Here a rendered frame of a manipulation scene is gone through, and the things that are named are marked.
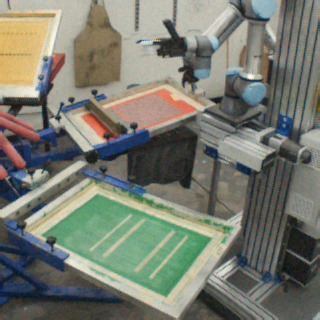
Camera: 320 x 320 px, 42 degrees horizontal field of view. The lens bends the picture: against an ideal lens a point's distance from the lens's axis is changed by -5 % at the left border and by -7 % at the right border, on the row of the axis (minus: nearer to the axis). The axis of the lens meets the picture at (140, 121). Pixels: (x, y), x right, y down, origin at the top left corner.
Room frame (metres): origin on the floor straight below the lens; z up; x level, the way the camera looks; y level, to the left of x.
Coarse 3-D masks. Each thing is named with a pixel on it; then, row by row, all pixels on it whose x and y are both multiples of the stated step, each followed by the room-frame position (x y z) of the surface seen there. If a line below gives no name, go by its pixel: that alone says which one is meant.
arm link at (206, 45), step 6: (198, 36) 1.88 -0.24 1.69; (204, 36) 1.89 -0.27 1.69; (210, 36) 1.90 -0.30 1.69; (198, 42) 1.85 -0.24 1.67; (204, 42) 1.86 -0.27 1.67; (210, 42) 1.87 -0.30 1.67; (216, 42) 1.88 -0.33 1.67; (198, 48) 1.85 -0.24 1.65; (204, 48) 1.86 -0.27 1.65; (210, 48) 1.87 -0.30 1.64; (216, 48) 1.88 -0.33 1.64; (198, 54) 1.87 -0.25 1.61; (204, 54) 1.86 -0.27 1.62; (210, 54) 1.87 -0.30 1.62
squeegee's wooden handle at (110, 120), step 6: (90, 102) 2.51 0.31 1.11; (96, 102) 2.46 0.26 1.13; (90, 108) 2.53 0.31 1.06; (96, 108) 2.43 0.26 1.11; (102, 108) 2.37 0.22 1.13; (96, 114) 2.44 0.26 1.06; (102, 114) 2.35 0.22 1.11; (108, 114) 2.29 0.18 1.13; (108, 120) 2.27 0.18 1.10; (114, 120) 2.21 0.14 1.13; (114, 126) 2.20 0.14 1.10; (120, 126) 2.20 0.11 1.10; (120, 132) 2.20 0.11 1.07
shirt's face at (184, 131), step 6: (180, 126) 2.54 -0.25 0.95; (186, 126) 2.54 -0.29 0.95; (180, 132) 2.46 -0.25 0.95; (186, 132) 2.46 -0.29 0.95; (192, 132) 2.46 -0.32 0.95; (156, 138) 2.37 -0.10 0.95; (162, 138) 2.37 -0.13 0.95; (168, 138) 2.37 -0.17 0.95; (174, 138) 2.38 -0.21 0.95; (180, 138) 2.38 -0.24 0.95; (144, 144) 2.29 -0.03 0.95; (150, 144) 2.29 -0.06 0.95; (156, 144) 2.29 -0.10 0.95
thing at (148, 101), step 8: (144, 96) 2.70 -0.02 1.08; (152, 96) 2.69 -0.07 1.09; (160, 96) 2.68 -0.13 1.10; (168, 96) 2.67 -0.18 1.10; (120, 104) 2.62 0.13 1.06; (128, 104) 2.61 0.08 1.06; (136, 104) 2.60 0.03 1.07; (144, 104) 2.59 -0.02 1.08; (152, 104) 2.58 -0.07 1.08; (160, 104) 2.57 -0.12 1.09; (120, 112) 2.51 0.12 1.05; (128, 112) 2.50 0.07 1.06; (136, 112) 2.49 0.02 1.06; (88, 120) 2.45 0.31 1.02; (96, 120) 2.44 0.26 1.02
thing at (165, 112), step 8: (168, 104) 2.55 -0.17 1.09; (176, 104) 2.54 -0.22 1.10; (184, 104) 2.53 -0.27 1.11; (144, 112) 2.48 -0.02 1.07; (152, 112) 2.47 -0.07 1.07; (160, 112) 2.46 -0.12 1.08; (168, 112) 2.45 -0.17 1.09; (176, 112) 2.44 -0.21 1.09; (184, 112) 2.43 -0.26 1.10; (128, 120) 2.40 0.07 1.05; (136, 120) 2.39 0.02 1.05; (144, 120) 2.38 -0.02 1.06; (152, 120) 2.37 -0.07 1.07; (160, 120) 2.36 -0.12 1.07; (168, 120) 2.35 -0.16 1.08; (96, 128) 2.34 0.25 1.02; (104, 128) 2.33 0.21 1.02; (112, 136) 2.23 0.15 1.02
